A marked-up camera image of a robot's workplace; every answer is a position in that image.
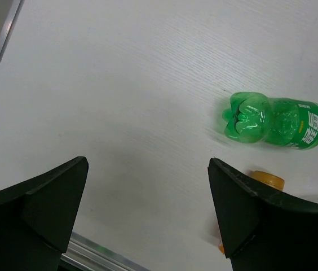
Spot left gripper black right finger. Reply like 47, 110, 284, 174
207, 158, 318, 270

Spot green plastic soda bottle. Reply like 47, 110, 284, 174
222, 92, 318, 150

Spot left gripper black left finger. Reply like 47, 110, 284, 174
0, 156, 89, 270

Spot orange juice bottle, left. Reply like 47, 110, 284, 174
218, 171, 285, 254

